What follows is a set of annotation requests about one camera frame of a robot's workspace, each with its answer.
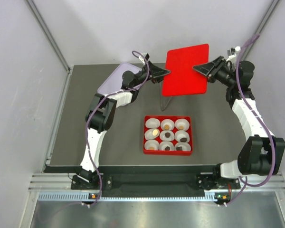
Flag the white paper cup top-right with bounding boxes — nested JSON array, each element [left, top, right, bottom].
[[175, 119, 190, 131]]

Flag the grey slotted cable duct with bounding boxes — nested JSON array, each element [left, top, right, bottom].
[[38, 192, 230, 202]]

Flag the metal tongs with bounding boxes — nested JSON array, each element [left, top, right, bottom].
[[160, 82, 172, 112]]

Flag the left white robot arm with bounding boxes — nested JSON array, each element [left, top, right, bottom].
[[80, 61, 171, 189]]

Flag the white paper cup middle-left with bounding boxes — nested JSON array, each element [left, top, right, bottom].
[[144, 128, 160, 140]]

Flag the white paper cup centre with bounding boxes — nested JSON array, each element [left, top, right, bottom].
[[160, 130, 175, 142]]

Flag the white paper cup top-middle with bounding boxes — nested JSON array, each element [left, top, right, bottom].
[[161, 119, 175, 131]]

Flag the red chocolate box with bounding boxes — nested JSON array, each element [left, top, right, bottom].
[[143, 115, 193, 156]]

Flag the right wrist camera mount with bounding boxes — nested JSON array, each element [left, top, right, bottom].
[[227, 46, 241, 62]]

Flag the white paper cup bottom-right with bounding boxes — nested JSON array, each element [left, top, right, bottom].
[[175, 142, 191, 152]]

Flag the white paper cup middle-right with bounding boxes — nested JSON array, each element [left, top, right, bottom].
[[175, 130, 190, 143]]

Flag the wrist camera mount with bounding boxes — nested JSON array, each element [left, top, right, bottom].
[[227, 46, 241, 62], [138, 52, 150, 65]]

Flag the white paper cup bottom-middle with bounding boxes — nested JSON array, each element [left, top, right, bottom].
[[159, 141, 175, 152]]

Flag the white paper cup bottom-left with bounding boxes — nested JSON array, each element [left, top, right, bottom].
[[144, 140, 159, 151]]

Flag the white paper cup top-left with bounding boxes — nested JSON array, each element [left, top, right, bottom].
[[145, 118, 161, 129]]

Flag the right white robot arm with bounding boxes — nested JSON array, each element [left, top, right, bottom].
[[193, 57, 285, 188]]

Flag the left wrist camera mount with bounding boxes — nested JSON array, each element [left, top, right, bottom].
[[138, 52, 150, 65]]

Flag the lavender plastic tray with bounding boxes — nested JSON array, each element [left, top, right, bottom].
[[97, 62, 141, 95]]

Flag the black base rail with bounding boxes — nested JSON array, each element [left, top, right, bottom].
[[71, 165, 240, 197]]

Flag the cream white chocolate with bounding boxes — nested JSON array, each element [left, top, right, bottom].
[[152, 129, 159, 136]]

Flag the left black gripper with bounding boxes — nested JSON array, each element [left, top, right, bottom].
[[133, 60, 171, 87]]

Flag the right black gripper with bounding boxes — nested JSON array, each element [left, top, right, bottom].
[[192, 57, 237, 88]]

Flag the red box lid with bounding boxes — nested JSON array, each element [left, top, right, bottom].
[[161, 44, 209, 97]]

